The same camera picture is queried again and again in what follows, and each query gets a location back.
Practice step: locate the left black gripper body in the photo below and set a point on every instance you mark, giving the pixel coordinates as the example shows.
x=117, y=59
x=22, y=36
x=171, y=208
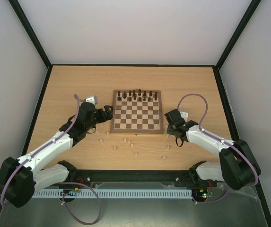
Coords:
x=92, y=124

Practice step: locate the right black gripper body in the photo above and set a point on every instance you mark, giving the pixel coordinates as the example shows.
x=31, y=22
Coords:
x=171, y=120

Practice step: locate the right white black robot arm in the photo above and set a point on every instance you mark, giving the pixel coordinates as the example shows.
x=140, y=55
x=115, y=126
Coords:
x=237, y=165

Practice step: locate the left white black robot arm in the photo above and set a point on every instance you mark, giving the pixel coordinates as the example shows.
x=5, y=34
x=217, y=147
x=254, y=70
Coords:
x=20, y=178

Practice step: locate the wooden chess board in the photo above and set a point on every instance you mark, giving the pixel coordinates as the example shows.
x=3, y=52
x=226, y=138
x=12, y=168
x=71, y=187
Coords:
x=137, y=117

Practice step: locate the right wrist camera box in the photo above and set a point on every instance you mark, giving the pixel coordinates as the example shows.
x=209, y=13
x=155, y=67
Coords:
x=184, y=115

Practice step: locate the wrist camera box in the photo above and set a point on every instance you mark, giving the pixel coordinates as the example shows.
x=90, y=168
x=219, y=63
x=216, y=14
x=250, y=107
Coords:
x=92, y=99
x=184, y=115

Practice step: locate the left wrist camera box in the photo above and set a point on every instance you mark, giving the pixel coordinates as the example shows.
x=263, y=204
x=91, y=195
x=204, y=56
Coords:
x=92, y=99

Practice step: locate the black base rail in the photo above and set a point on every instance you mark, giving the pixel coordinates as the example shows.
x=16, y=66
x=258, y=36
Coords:
x=135, y=176

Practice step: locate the light blue slotted cable duct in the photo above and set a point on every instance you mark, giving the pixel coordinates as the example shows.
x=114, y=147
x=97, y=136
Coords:
x=116, y=194

